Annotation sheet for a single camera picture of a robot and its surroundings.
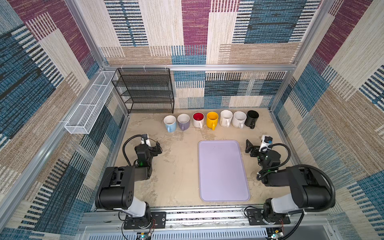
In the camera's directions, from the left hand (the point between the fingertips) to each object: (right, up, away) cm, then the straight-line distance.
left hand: (149, 141), depth 93 cm
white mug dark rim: (+31, +14, +17) cm, 38 cm away
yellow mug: (+40, +13, +10) cm, 43 cm away
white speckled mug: (+60, +14, +15) cm, 63 cm away
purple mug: (+20, +12, +16) cm, 28 cm away
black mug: (+68, +16, +13) cm, 71 cm away
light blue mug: (+11, +11, +9) cm, 19 cm away
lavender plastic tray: (+45, -21, -1) cm, 50 cm away
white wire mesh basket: (-40, +13, -1) cm, 42 cm away
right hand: (+63, 0, -2) cm, 63 cm away
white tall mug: (+49, +14, +10) cm, 52 cm away
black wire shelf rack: (-8, +35, +18) cm, 40 cm away
